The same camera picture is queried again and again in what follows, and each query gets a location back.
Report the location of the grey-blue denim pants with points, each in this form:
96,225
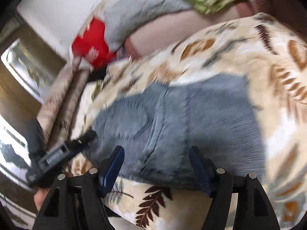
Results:
158,127

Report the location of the red bag with white text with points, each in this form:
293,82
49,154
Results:
92,47

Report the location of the cream leaf-print fleece blanket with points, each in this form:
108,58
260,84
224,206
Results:
273,60

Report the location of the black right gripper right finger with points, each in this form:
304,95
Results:
253,210

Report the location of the person's left hand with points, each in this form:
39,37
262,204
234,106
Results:
39,197

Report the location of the grey quilted pillow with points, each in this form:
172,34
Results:
124,17

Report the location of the brown striped floral quilt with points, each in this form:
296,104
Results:
58,109

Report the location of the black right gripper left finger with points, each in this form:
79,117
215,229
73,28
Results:
76,202

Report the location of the white pillow with green trim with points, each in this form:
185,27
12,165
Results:
90,92

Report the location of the pink and brown bedsheet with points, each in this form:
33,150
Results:
172,28

